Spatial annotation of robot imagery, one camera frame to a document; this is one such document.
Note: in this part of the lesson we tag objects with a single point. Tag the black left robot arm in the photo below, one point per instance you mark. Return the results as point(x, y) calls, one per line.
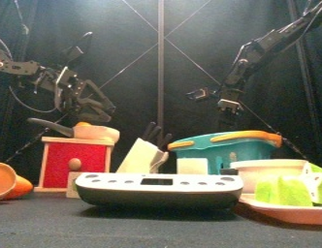
point(20, 68)

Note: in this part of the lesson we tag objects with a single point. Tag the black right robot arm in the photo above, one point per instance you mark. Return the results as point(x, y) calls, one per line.
point(271, 40)

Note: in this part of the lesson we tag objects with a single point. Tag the wooden box red front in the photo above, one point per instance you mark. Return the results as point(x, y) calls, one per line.
point(74, 161)

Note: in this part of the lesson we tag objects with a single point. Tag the white foam cube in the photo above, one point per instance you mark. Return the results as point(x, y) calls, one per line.
point(192, 166)

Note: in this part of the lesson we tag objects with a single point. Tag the white toy knife block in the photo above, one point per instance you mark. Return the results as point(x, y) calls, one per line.
point(141, 158)

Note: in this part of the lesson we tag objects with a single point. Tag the white plastic bowl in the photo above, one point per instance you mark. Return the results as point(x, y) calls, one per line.
point(265, 171)

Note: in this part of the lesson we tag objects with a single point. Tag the small beige block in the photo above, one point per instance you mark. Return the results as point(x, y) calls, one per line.
point(73, 185)

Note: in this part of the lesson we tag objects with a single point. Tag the green toy lettuce piece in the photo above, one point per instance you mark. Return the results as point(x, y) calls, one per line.
point(295, 192)
point(266, 190)

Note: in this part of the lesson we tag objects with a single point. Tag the white grey toy scale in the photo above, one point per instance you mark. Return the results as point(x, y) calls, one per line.
point(159, 190)

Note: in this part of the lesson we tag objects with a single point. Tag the white green star slice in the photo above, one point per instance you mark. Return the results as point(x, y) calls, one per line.
point(317, 182)

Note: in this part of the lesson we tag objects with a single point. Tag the orange toy fruit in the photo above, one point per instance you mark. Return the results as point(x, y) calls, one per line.
point(22, 187)

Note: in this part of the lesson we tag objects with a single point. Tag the orange wooden bowl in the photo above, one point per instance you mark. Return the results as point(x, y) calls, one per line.
point(3, 180)

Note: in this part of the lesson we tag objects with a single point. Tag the pink plate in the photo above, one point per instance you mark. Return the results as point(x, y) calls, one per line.
point(289, 213)

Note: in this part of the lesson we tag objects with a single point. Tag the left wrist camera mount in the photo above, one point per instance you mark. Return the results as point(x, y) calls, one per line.
point(78, 46)

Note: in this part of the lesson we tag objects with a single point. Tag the grey vertical frame pole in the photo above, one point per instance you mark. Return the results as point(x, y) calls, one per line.
point(160, 64)

